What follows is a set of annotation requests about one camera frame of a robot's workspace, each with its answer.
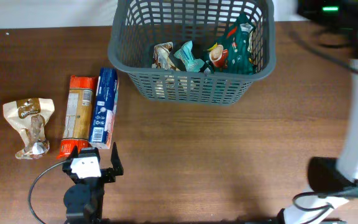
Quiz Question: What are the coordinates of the blue rectangular box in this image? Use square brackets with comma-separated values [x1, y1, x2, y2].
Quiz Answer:
[89, 68, 119, 150]

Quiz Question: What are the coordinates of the beige brown snack pouch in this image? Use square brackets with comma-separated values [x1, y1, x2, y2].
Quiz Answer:
[2, 98, 55, 159]
[150, 42, 195, 97]

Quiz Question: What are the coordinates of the light blue snack wrapper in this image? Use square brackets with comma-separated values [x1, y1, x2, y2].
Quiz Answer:
[174, 40, 204, 72]

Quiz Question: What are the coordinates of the grey plastic basket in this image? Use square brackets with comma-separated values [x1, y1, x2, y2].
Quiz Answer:
[108, 0, 276, 105]

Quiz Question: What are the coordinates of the green coffee mix bag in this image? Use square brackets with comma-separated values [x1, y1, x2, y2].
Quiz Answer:
[202, 12, 256, 75]

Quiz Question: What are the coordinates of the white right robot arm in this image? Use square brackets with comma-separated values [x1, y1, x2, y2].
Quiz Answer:
[275, 1, 358, 223]

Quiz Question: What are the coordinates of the orange biscuit package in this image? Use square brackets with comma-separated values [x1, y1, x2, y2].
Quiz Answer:
[57, 75, 98, 159]

